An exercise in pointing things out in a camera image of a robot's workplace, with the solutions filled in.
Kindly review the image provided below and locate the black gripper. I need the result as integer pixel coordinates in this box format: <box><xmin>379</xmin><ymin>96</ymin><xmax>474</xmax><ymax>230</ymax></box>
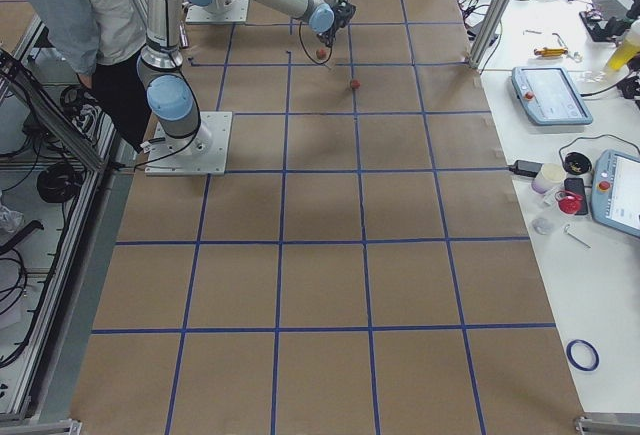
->
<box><xmin>320</xmin><ymin>0</ymin><xmax>356</xmax><ymax>48</ymax></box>

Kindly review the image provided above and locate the teach pendant far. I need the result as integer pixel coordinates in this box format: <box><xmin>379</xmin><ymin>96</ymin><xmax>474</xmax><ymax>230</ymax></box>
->
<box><xmin>511</xmin><ymin>66</ymin><xmax>593</xmax><ymax>126</ymax></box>

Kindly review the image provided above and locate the teach pendant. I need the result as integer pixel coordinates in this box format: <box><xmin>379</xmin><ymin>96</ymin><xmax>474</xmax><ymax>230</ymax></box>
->
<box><xmin>511</xmin><ymin>66</ymin><xmax>593</xmax><ymax>126</ymax></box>
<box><xmin>590</xmin><ymin>150</ymin><xmax>640</xmax><ymax>237</ymax></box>

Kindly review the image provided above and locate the person in grey jacket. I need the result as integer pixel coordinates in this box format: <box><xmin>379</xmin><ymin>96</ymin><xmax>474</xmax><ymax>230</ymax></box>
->
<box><xmin>27</xmin><ymin>0</ymin><xmax>151</xmax><ymax>152</ymax></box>

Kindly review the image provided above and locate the black power adapter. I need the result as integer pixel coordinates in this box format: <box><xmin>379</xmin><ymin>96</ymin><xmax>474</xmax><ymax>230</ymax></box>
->
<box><xmin>508</xmin><ymin>159</ymin><xmax>543</xmax><ymax>178</ymax></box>

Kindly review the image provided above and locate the white paper cup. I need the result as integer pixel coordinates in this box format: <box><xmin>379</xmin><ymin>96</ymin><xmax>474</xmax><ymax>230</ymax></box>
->
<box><xmin>531</xmin><ymin>163</ymin><xmax>566</xmax><ymax>194</ymax></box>

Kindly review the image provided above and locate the red round object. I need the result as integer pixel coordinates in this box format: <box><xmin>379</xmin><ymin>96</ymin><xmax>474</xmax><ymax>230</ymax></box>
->
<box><xmin>555</xmin><ymin>190</ymin><xmax>583</xmax><ymax>215</ymax></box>

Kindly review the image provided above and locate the teach pendant near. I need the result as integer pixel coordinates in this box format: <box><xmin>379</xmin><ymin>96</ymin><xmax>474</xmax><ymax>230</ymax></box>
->
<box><xmin>590</xmin><ymin>150</ymin><xmax>640</xmax><ymax>237</ymax></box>

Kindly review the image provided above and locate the blue tape roll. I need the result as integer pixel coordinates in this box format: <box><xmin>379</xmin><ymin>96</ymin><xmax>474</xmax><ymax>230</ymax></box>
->
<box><xmin>565</xmin><ymin>339</ymin><xmax>600</xmax><ymax>373</ymax></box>

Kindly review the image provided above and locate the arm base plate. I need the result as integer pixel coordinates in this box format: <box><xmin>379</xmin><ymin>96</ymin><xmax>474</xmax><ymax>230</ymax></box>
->
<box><xmin>144</xmin><ymin>111</ymin><xmax>233</xmax><ymax>176</ymax></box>
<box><xmin>186</xmin><ymin>0</ymin><xmax>249</xmax><ymax>25</ymax></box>

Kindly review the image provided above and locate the aluminium frame post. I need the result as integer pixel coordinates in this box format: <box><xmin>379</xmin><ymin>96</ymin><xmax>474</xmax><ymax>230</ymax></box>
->
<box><xmin>467</xmin><ymin>0</ymin><xmax>510</xmax><ymax>69</ymax></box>

